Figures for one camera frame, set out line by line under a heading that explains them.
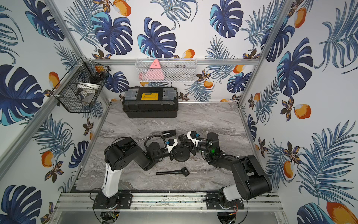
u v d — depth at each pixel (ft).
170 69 3.03
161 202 2.48
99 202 2.39
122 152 1.80
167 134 3.29
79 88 2.62
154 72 2.97
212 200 2.41
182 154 2.95
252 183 1.42
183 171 2.74
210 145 2.21
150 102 3.21
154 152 2.45
